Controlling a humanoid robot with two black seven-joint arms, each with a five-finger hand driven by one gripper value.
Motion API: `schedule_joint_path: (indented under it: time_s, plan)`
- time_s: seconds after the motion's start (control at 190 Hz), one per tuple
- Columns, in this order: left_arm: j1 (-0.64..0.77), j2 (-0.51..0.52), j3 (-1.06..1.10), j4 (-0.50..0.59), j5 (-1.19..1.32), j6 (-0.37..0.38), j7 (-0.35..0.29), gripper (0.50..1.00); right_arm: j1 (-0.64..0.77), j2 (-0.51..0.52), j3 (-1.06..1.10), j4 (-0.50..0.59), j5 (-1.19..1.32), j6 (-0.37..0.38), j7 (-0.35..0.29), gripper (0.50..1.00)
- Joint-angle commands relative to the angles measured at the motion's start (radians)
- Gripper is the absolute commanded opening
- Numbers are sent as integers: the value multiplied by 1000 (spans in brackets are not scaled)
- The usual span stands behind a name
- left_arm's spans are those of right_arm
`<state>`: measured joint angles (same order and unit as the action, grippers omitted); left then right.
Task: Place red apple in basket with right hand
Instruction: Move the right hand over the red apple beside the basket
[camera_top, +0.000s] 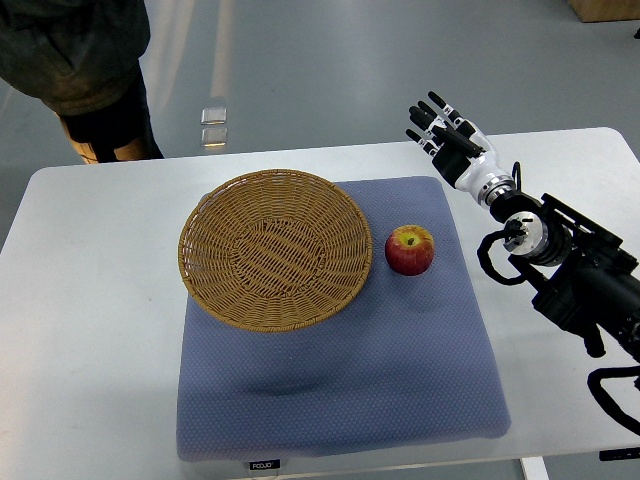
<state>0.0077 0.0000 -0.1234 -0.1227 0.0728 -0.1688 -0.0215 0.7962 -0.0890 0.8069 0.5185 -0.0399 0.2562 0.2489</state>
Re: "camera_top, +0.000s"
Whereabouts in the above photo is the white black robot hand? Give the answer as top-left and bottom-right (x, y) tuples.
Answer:
(406, 91), (516, 208)

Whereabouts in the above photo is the red apple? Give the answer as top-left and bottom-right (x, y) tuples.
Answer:
(384, 224), (435, 276)

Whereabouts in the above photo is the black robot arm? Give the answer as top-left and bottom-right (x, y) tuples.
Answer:
(477, 167), (639, 359)

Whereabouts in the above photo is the woven wicker basket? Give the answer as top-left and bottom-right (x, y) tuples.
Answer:
(177, 169), (373, 333)

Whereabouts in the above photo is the brown cardboard box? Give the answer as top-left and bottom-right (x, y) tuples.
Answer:
(567, 0), (640, 23)

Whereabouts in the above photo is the blue quilted cushion mat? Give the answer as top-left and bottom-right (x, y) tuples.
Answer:
(177, 176), (511, 461)

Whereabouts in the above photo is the white table leg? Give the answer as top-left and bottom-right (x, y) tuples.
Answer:
(520, 456), (550, 480)

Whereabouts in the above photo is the black table edge clip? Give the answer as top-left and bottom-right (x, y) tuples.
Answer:
(598, 447), (640, 462)

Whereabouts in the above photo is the person in dark clothes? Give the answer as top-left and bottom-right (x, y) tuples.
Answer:
(1, 0), (162, 164)

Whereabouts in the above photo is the black cable loop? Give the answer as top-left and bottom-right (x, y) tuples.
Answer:
(586, 365), (640, 435)

